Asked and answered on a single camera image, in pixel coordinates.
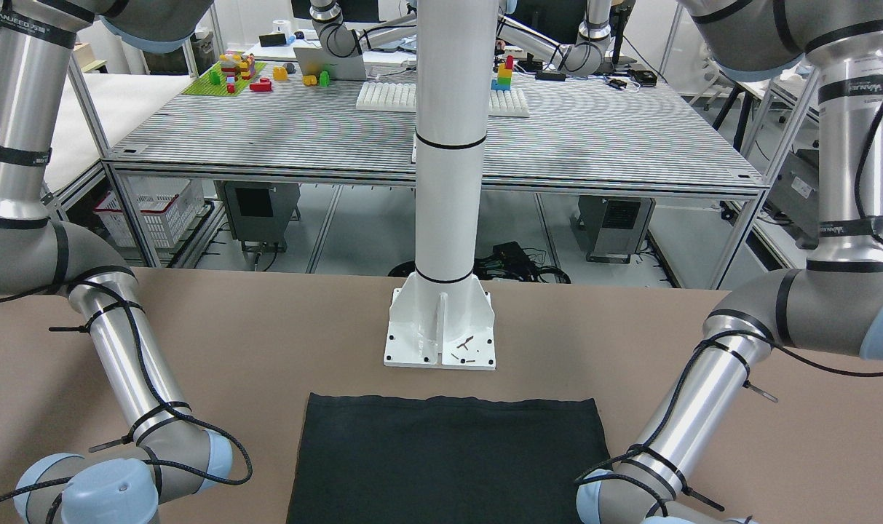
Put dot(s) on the white peg board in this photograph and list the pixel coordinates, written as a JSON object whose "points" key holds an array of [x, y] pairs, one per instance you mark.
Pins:
{"points": [[403, 97]]}

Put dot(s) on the white plastic basket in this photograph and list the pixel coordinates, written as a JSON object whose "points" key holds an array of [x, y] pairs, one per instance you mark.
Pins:
{"points": [[168, 206]]}

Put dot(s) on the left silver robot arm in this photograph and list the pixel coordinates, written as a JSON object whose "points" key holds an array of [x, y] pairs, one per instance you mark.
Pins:
{"points": [[834, 304]]}

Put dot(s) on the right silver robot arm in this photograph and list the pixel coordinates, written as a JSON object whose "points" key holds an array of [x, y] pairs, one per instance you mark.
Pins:
{"points": [[167, 453]]}

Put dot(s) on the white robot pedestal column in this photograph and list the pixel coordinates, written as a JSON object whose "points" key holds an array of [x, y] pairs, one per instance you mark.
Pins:
{"points": [[442, 316]]}

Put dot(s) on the black printed t-shirt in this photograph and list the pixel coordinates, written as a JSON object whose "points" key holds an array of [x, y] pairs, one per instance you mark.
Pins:
{"points": [[379, 459]]}

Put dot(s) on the green lego base plate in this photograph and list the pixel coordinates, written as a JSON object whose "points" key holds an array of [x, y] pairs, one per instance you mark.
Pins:
{"points": [[215, 82]]}

